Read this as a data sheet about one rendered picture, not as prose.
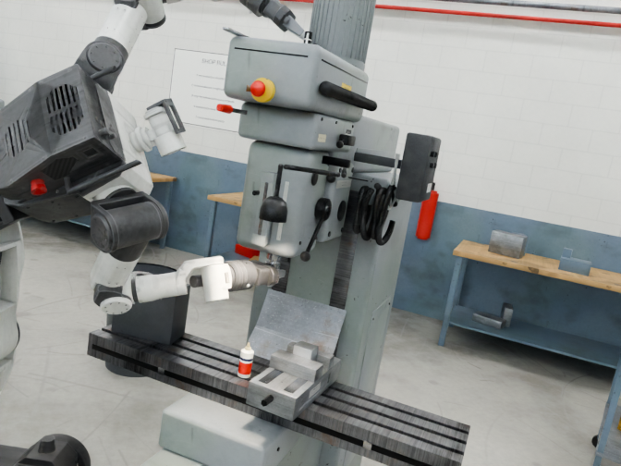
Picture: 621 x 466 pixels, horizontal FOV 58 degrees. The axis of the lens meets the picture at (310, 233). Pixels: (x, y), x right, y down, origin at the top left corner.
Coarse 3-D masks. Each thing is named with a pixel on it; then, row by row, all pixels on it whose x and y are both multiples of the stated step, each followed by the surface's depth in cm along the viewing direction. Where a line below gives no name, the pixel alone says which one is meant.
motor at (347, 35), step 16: (320, 0) 174; (336, 0) 171; (352, 0) 171; (368, 0) 174; (320, 16) 175; (336, 16) 171; (352, 16) 172; (368, 16) 176; (320, 32) 175; (336, 32) 173; (352, 32) 173; (368, 32) 178; (336, 48) 173; (352, 48) 174; (352, 64) 175
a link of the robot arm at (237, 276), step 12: (216, 264) 152; (228, 264) 157; (240, 264) 158; (192, 276) 155; (204, 276) 152; (216, 276) 151; (228, 276) 154; (240, 276) 156; (204, 288) 152; (216, 288) 151; (228, 288) 158; (240, 288) 159; (216, 300) 151
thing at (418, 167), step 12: (408, 132) 172; (408, 144) 172; (420, 144) 171; (432, 144) 174; (408, 156) 173; (420, 156) 171; (432, 156) 173; (408, 168) 173; (420, 168) 172; (432, 168) 183; (408, 180) 173; (420, 180) 172; (432, 180) 189; (396, 192) 175; (408, 192) 174; (420, 192) 173
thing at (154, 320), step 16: (144, 272) 196; (144, 304) 186; (160, 304) 185; (176, 304) 185; (112, 320) 190; (128, 320) 188; (144, 320) 187; (160, 320) 186; (176, 320) 188; (144, 336) 188; (160, 336) 187; (176, 336) 190
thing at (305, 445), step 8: (304, 440) 189; (312, 440) 199; (296, 448) 182; (304, 448) 191; (312, 448) 201; (320, 448) 211; (152, 456) 160; (160, 456) 160; (168, 456) 160; (176, 456) 161; (184, 456) 162; (288, 456) 176; (296, 456) 183; (304, 456) 193; (312, 456) 204; (144, 464) 155; (152, 464) 156; (160, 464) 156; (168, 464) 157; (176, 464) 157; (184, 464) 158; (192, 464) 159; (200, 464) 159; (280, 464) 170; (288, 464) 178; (296, 464) 186; (304, 464) 195; (312, 464) 206
